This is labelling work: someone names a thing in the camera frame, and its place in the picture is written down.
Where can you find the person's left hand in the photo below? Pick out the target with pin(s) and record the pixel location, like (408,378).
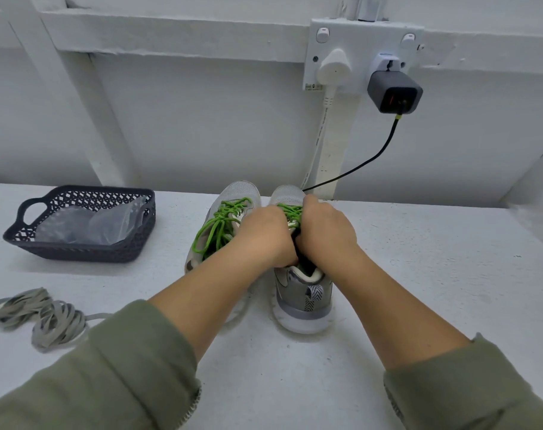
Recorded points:
(267,237)

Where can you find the person's right hand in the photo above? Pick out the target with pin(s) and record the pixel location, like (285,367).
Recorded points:
(327,235)

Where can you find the green shoelace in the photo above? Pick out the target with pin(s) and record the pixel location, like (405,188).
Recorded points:
(291,213)
(220,224)

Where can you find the gray sneaker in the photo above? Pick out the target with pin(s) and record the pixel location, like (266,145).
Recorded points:
(303,300)
(240,192)

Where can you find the clear plastic bag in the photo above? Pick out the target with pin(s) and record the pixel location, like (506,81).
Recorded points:
(92,224)

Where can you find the person's right forearm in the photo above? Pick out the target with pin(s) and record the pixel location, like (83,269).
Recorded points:
(441,353)

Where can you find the person's left forearm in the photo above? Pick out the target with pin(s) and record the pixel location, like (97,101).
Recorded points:
(119,362)

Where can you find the gray charger adapter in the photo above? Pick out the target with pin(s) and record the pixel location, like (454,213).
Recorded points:
(395,90)

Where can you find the white plug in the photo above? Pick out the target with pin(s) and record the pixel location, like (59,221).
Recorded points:
(334,65)

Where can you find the dark plastic lattice basket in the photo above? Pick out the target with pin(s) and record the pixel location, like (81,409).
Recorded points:
(25,242)

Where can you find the white wall socket plate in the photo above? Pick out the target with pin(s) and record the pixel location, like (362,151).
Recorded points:
(361,36)

